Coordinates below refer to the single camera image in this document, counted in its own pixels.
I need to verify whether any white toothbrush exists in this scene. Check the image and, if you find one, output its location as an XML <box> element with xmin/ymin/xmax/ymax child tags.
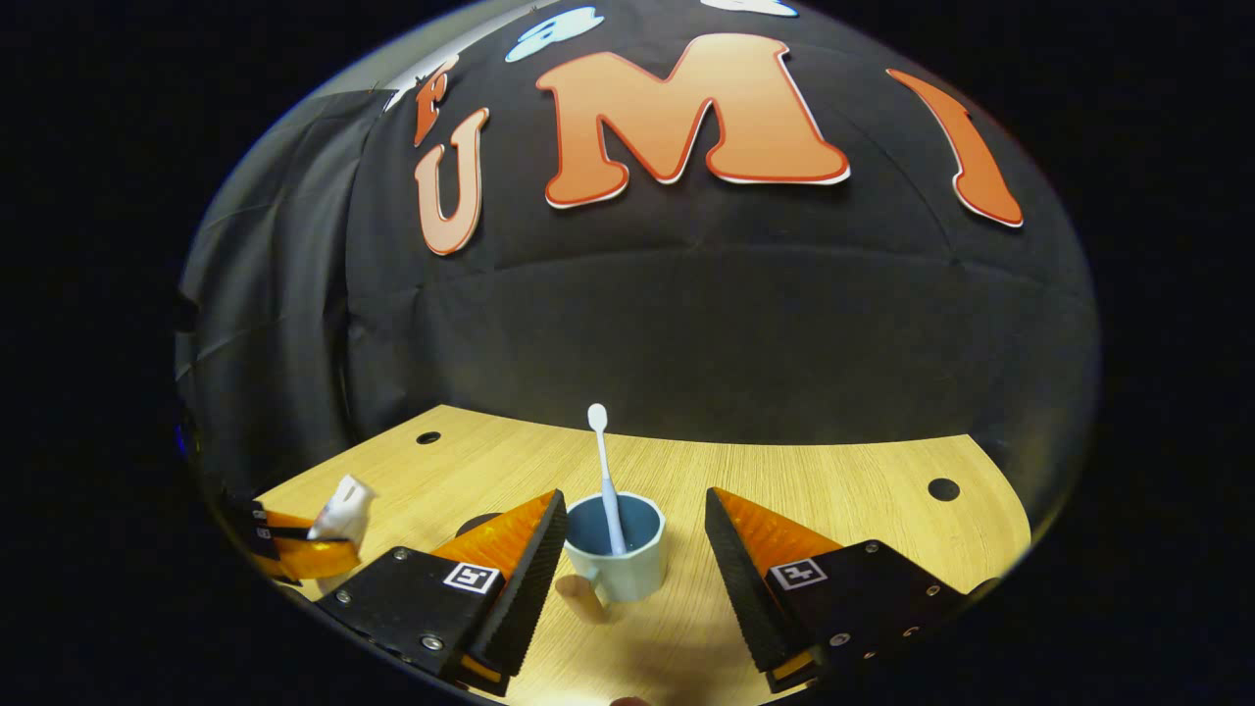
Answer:
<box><xmin>586</xmin><ymin>402</ymin><xmax>629</xmax><ymax>557</ymax></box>

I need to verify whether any white toothpaste tube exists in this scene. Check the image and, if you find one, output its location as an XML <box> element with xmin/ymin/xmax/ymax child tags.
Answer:
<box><xmin>309</xmin><ymin>475</ymin><xmax>377</xmax><ymax>595</ymax></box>

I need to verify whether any pale green cup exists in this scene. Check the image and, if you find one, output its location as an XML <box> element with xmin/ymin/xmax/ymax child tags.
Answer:
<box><xmin>554</xmin><ymin>491</ymin><xmax>669</xmax><ymax>626</ymax></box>

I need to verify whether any wooden desktop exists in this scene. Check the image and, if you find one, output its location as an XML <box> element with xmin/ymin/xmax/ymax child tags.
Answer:
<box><xmin>250</xmin><ymin>404</ymin><xmax>1033</xmax><ymax>706</ymax></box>

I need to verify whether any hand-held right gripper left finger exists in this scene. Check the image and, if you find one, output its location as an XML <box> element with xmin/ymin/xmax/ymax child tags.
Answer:
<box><xmin>314</xmin><ymin>487</ymin><xmax>571</xmax><ymax>699</ymax></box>

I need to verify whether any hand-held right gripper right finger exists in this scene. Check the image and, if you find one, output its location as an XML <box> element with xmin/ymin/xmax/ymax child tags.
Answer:
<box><xmin>704</xmin><ymin>486</ymin><xmax>1003</xmax><ymax>695</ymax></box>

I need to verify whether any black backdrop cloth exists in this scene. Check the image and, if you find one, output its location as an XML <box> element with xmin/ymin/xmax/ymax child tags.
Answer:
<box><xmin>175</xmin><ymin>0</ymin><xmax>1101</xmax><ymax>511</ymax></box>

